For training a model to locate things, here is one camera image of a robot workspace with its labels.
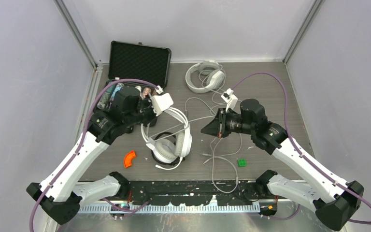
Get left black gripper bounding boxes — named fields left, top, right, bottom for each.
left=124, top=93, right=161, bottom=127

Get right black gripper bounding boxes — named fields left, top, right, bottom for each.
left=201, top=107, right=255, bottom=137

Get white grey headphones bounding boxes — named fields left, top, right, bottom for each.
left=141, top=107, right=193, bottom=171

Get black wired headphones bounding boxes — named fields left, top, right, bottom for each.
left=151, top=131, right=185, bottom=170

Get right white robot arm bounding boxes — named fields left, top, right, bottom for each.
left=201, top=99, right=364, bottom=231

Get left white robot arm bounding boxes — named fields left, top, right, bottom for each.
left=26, top=86, right=173, bottom=231

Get white headphones at back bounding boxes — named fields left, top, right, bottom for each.
left=183, top=59, right=247, bottom=119

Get green toy brick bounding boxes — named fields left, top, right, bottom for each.
left=237, top=159, right=247, bottom=167

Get orange curved plastic piece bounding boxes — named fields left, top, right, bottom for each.
left=123, top=150, right=137, bottom=169

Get black poker chip case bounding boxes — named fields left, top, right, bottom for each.
left=108, top=41, right=171, bottom=88

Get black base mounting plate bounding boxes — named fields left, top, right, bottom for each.
left=98, top=180, right=288, bottom=207

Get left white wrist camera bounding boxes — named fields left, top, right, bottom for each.
left=150, top=86, right=174, bottom=116

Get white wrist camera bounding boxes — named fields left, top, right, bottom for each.
left=221, top=88, right=238, bottom=112
left=150, top=86, right=174, bottom=116

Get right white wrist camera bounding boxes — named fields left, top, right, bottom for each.
left=221, top=88, right=238, bottom=112

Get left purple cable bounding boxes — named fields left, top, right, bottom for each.
left=29, top=78, right=164, bottom=232

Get purple cable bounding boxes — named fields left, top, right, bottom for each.
left=29, top=78, right=164, bottom=232
left=231, top=72, right=371, bottom=225

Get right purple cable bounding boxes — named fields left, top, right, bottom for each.
left=231, top=72, right=371, bottom=225

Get aluminium slotted rail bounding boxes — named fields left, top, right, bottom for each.
left=78, top=202, right=260, bottom=214

